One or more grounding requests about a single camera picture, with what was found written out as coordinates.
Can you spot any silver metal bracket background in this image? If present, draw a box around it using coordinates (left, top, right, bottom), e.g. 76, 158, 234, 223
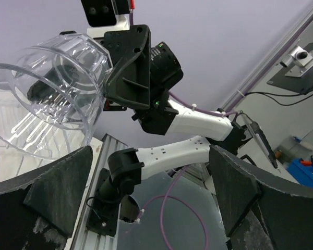
280, 45, 313, 67

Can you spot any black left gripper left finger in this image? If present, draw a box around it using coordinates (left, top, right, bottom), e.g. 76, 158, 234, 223
0, 146, 93, 249

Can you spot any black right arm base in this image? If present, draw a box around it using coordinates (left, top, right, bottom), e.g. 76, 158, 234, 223
86, 168, 136, 238

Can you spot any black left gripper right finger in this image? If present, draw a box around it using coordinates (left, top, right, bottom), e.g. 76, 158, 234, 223
209, 145, 313, 249

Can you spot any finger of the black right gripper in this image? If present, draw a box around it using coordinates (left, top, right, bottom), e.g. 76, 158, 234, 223
27, 80, 57, 101

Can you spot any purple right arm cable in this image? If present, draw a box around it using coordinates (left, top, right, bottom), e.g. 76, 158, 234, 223
117, 7, 238, 250

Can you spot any black background cable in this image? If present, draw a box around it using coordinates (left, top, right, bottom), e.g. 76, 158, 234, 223
244, 83, 313, 106

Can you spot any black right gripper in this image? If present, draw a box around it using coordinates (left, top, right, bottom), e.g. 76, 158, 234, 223
96, 24, 184, 135

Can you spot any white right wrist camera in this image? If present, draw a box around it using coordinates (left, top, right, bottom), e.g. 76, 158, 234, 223
81, 0, 135, 38

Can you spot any clear plastic cup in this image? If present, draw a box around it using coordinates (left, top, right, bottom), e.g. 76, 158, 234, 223
0, 34, 113, 160

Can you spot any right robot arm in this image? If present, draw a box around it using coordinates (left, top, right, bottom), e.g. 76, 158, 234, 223
27, 24, 244, 198

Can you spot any white wire dish rack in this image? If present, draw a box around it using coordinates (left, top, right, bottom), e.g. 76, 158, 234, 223
0, 83, 91, 182

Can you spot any blue box in background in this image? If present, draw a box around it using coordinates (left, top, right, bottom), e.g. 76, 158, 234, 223
286, 156, 313, 188

